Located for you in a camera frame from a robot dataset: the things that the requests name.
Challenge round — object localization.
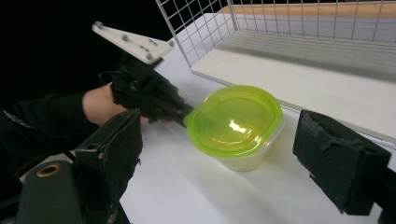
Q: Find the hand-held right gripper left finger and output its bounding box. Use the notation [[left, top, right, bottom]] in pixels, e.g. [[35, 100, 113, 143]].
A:
[[73, 107, 145, 224]]

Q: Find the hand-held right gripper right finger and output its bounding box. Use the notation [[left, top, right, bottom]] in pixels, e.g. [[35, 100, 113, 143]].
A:
[[291, 108, 396, 217]]

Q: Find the clear container with green lid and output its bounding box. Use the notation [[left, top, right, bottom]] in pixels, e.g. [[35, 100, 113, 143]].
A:
[[182, 85, 286, 173]]

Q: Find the white wire shelf rack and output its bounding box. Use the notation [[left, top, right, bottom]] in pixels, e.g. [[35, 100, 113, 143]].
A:
[[154, 0, 396, 147]]

